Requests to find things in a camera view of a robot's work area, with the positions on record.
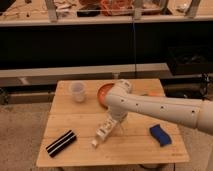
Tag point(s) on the black bin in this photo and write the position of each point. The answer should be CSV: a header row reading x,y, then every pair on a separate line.
x,y
190,60

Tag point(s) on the orange bowl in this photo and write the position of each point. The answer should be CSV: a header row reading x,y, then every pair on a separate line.
x,y
103,90

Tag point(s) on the background workbench shelf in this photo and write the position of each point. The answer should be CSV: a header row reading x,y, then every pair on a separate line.
x,y
82,12

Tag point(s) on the black white striped block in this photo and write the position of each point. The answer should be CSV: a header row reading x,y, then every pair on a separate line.
x,y
61,143

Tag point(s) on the orange carrot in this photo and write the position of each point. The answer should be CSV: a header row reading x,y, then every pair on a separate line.
x,y
153,94

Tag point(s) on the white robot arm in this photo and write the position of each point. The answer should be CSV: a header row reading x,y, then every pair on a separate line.
x,y
192,113

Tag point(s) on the white plastic bottle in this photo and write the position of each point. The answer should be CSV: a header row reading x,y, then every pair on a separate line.
x,y
104,131

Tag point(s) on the blue sponge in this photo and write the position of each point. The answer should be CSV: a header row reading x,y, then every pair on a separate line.
x,y
160,135

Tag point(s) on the wooden table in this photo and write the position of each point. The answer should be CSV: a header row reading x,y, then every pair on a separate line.
x,y
130,143

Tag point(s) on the clear plastic cup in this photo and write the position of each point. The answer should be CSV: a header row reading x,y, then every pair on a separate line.
x,y
77,90

